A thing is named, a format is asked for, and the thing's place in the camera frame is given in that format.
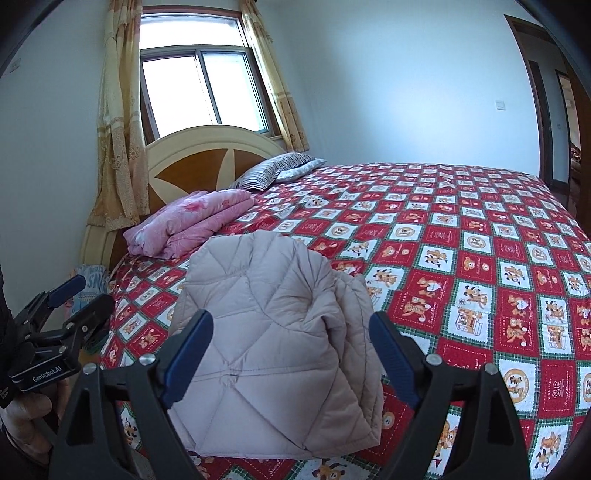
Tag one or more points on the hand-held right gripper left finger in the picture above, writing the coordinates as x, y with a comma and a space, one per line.
189, 355

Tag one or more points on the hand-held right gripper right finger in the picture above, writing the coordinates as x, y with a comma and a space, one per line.
392, 355

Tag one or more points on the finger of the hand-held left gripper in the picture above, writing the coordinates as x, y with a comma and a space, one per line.
92, 316
67, 290

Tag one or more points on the beige quilted down jacket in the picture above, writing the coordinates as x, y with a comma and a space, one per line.
268, 323

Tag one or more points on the person's left hand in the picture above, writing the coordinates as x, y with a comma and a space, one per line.
23, 420

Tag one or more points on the blue printed bag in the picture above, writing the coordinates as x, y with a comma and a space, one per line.
94, 277

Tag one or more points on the red checked printed bedspread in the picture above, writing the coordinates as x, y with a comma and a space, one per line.
461, 258

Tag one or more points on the pink folded blanket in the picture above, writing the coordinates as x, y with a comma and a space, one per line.
184, 226

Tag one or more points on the cream and wood headboard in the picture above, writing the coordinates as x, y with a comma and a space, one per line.
194, 152

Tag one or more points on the striped pillow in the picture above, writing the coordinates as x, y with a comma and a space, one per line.
263, 173

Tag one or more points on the grey dotted pillow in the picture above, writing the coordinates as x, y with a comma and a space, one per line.
300, 171

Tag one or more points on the window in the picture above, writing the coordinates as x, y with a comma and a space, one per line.
184, 92

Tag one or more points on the brown door frame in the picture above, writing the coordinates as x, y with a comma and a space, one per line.
545, 115

